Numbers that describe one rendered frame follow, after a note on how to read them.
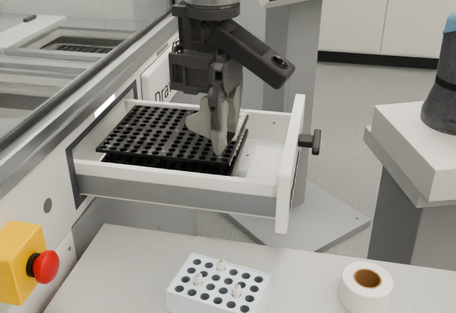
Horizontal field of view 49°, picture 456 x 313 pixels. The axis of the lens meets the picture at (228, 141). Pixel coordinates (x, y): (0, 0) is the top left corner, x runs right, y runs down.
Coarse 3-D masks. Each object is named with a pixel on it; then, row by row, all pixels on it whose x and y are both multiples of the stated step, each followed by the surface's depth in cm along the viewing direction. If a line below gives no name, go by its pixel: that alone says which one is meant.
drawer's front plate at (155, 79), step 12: (168, 48) 117; (156, 60) 110; (168, 60) 113; (144, 72) 103; (156, 72) 106; (168, 72) 114; (144, 84) 103; (156, 84) 107; (168, 84) 115; (144, 96) 104; (156, 96) 108; (168, 96) 116
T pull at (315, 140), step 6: (318, 132) 83; (300, 138) 82; (306, 138) 82; (312, 138) 82; (318, 138) 81; (300, 144) 81; (306, 144) 81; (312, 144) 81; (318, 144) 80; (312, 150) 79; (318, 150) 78
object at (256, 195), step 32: (96, 128) 88; (256, 128) 96; (96, 160) 89; (256, 160) 90; (96, 192) 80; (128, 192) 78; (160, 192) 77; (192, 192) 76; (224, 192) 74; (256, 192) 74
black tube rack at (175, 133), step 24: (144, 120) 90; (168, 120) 91; (120, 144) 82; (144, 144) 82; (168, 144) 82; (192, 144) 82; (240, 144) 88; (168, 168) 81; (192, 168) 82; (216, 168) 81
